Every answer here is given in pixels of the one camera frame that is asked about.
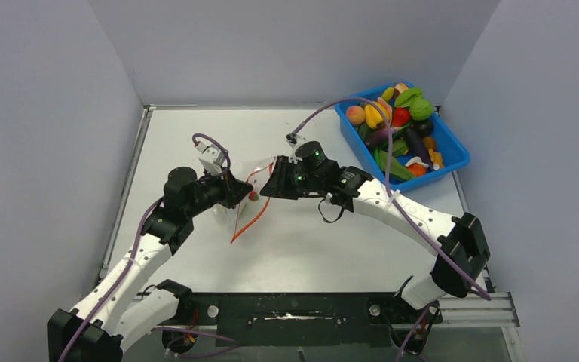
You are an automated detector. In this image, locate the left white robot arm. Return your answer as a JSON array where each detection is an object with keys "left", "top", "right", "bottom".
[{"left": 47, "top": 167, "right": 253, "bottom": 361}]

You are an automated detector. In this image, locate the green toy leaf vegetable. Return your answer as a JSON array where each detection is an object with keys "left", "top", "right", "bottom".
[{"left": 394, "top": 87, "right": 423, "bottom": 109}]

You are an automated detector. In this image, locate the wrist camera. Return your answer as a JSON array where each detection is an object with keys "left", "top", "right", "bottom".
[
  {"left": 286, "top": 133, "right": 308, "bottom": 164},
  {"left": 195, "top": 142, "right": 227, "bottom": 176}
]

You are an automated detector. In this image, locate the red toy strawberry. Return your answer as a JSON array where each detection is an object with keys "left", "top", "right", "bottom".
[{"left": 391, "top": 107, "right": 412, "bottom": 127}]

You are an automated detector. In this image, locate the blue plastic bin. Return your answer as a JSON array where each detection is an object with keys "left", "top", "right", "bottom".
[{"left": 335, "top": 82, "right": 470, "bottom": 192}]

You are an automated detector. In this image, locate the toy peach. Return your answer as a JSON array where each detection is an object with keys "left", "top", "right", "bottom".
[{"left": 345, "top": 106, "right": 366, "bottom": 127}]

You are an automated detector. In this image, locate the yellow toy bell pepper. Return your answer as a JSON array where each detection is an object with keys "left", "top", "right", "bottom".
[{"left": 364, "top": 104, "right": 384, "bottom": 130}]

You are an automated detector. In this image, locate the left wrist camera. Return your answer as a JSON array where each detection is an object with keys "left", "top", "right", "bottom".
[{"left": 195, "top": 142, "right": 227, "bottom": 176}]

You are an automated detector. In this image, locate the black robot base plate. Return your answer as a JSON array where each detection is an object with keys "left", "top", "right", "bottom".
[{"left": 168, "top": 292, "right": 421, "bottom": 347}]

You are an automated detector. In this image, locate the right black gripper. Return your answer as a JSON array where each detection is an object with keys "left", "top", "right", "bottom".
[{"left": 261, "top": 157, "right": 323, "bottom": 201}]

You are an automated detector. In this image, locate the clear zip top bag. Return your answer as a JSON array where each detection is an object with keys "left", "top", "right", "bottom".
[{"left": 212, "top": 157, "right": 277, "bottom": 244}]

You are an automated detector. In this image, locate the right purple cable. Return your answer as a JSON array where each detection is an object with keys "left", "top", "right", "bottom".
[{"left": 289, "top": 97, "right": 492, "bottom": 302}]

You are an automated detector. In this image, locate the red toy chili pepper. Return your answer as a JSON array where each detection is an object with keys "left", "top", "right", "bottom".
[{"left": 248, "top": 191, "right": 259, "bottom": 202}]

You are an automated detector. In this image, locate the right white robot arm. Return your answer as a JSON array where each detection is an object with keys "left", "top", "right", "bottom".
[{"left": 260, "top": 141, "right": 491, "bottom": 322}]

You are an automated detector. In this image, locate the green toy lettuce ball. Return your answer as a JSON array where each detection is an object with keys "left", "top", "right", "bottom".
[{"left": 409, "top": 98, "right": 436, "bottom": 121}]

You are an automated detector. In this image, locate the dark purple toy eggplant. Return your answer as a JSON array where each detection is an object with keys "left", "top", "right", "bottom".
[{"left": 403, "top": 127, "right": 433, "bottom": 170}]

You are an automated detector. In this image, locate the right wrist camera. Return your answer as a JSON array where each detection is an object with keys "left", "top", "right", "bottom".
[{"left": 286, "top": 133, "right": 308, "bottom": 164}]

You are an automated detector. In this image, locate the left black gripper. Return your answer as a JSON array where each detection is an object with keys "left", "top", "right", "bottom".
[{"left": 185, "top": 164, "right": 253, "bottom": 218}]

